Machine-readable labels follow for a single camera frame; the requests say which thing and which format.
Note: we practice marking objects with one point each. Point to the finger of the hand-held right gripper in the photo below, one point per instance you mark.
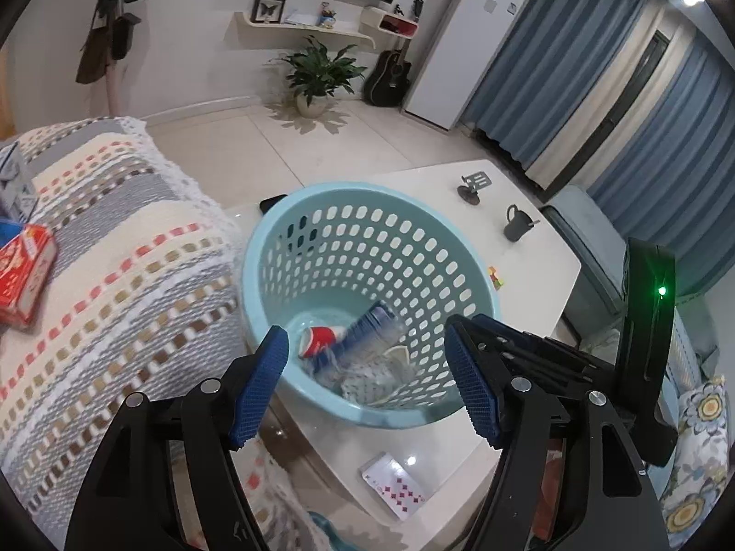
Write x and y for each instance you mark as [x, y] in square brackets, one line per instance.
[545, 350]

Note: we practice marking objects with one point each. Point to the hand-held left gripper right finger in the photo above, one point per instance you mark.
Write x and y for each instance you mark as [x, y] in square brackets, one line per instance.
[472, 381]

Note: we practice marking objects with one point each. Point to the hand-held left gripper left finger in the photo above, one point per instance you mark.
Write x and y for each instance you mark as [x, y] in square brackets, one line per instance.
[255, 390]

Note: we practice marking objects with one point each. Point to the blue label plastic bottle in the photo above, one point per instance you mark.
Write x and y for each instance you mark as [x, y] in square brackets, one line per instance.
[367, 330]

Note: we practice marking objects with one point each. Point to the light blue perforated plastic basket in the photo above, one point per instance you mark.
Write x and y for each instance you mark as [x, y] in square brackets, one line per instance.
[321, 206]

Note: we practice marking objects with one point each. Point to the red cardboard box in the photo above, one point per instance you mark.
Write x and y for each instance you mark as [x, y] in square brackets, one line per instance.
[26, 275]

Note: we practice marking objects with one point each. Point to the white and blue carton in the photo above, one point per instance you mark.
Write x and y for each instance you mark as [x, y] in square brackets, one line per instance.
[14, 183]

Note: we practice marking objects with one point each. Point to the small puzzle cube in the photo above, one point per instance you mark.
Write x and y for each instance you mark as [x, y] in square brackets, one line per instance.
[497, 278]

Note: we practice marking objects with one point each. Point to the grey blue armchair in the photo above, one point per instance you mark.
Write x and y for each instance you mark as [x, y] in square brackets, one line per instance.
[591, 229]

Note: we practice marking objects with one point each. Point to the playing card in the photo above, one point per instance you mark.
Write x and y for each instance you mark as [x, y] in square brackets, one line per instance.
[399, 485]

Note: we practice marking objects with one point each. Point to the dark grey mug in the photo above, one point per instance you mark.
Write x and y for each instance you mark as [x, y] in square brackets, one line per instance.
[518, 225]

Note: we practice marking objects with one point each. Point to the floral cushion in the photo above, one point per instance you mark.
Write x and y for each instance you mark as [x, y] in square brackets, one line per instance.
[692, 459]

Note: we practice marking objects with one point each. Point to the blue grey curtain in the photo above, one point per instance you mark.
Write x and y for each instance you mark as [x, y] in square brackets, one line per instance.
[683, 155]
[551, 51]

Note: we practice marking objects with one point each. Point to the black phone stand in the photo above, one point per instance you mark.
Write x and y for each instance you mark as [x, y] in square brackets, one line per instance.
[474, 185]

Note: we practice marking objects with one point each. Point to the striped knitted blanket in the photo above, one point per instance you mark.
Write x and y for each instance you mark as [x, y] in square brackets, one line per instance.
[115, 275]

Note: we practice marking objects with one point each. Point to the black acoustic guitar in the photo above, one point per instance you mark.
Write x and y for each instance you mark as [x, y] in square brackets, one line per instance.
[389, 77]

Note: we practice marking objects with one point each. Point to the white refrigerator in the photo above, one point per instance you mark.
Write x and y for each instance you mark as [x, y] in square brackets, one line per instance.
[459, 40]

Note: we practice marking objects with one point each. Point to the potted green plant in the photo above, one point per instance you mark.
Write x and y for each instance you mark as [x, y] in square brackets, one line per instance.
[318, 72]

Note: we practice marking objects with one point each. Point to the pale coat rack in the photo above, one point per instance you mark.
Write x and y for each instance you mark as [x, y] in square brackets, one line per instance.
[113, 92]

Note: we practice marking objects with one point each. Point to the white and red box shelf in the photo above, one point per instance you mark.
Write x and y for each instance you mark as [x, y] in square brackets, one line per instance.
[390, 22]

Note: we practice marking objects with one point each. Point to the small black shelf ornament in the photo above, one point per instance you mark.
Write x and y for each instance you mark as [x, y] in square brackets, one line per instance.
[417, 8]

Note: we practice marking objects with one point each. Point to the brown hanging bag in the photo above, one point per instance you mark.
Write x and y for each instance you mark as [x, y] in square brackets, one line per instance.
[95, 51]

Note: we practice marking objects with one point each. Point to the black hanging bag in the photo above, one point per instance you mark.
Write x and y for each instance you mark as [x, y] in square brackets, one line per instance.
[123, 34]

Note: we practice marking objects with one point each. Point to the small colourful figurine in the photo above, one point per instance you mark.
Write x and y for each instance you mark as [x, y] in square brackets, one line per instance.
[328, 17]

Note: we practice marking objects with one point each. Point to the framed butterfly picture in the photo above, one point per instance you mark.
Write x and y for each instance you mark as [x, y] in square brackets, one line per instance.
[268, 10]

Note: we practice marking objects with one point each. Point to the white curved wall shelf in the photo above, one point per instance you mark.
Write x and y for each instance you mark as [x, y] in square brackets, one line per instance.
[298, 34]

